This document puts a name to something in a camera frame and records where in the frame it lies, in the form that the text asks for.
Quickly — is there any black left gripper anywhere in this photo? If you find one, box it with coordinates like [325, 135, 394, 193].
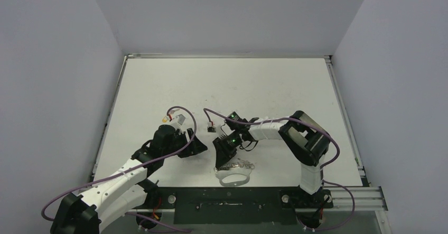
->
[163, 128, 207, 158]

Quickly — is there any silver carabiner keyring with rings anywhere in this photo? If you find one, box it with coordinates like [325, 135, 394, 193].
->
[214, 158, 255, 188]

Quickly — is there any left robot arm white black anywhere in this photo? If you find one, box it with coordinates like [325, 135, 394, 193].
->
[50, 125, 208, 233]

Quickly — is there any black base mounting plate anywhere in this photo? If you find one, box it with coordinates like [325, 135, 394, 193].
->
[136, 186, 333, 225]

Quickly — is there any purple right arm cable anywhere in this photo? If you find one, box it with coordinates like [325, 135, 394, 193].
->
[203, 108, 356, 233]

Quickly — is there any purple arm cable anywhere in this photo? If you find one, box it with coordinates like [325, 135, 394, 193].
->
[41, 106, 198, 234]
[203, 108, 356, 233]

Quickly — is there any aluminium front rail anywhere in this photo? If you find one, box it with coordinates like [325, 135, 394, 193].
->
[72, 186, 388, 213]

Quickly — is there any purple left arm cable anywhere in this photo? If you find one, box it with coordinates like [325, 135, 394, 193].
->
[41, 106, 198, 234]

